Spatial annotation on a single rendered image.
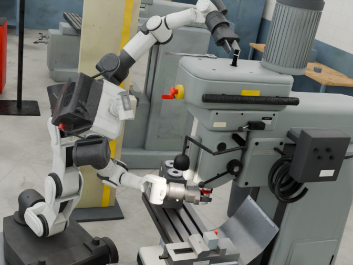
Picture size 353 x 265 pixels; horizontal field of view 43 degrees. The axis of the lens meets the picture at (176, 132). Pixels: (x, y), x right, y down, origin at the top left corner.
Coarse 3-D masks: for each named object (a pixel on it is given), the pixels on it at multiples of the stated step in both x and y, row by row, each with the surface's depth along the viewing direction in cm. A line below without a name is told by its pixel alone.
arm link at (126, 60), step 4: (120, 52) 212; (124, 52) 211; (120, 56) 211; (124, 56) 211; (128, 56) 211; (124, 60) 211; (128, 60) 211; (132, 60) 212; (124, 64) 211; (128, 64) 212; (132, 64) 214; (120, 68) 209; (124, 68) 213; (128, 68) 214; (116, 72) 209; (120, 72) 211; (124, 72) 215; (116, 76) 213; (120, 76) 215; (124, 76) 218
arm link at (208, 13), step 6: (204, 0) 196; (216, 0) 199; (198, 6) 197; (204, 6) 196; (210, 6) 196; (216, 6) 199; (222, 6) 197; (204, 12) 197; (210, 12) 197; (216, 12) 195; (222, 12) 197; (210, 18) 195
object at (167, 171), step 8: (168, 160) 262; (160, 168) 263; (168, 168) 255; (160, 176) 261; (168, 176) 247; (176, 176) 246; (168, 184) 245; (184, 184) 247; (168, 200) 250; (176, 208) 253
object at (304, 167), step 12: (300, 132) 181; (312, 132) 179; (324, 132) 181; (336, 132) 184; (300, 144) 181; (312, 144) 176; (324, 144) 178; (336, 144) 181; (348, 144) 183; (300, 156) 181; (312, 156) 179; (324, 156) 181; (336, 156) 184; (300, 168) 181; (312, 168) 182; (324, 168) 184; (336, 168) 187; (300, 180) 182; (312, 180) 185; (324, 180) 187
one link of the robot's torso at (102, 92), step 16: (80, 80) 197; (96, 80) 202; (64, 96) 202; (80, 96) 196; (96, 96) 201; (112, 96) 207; (64, 112) 195; (80, 112) 194; (96, 112) 200; (112, 112) 203; (64, 128) 207; (80, 128) 197; (96, 128) 199; (112, 128) 204
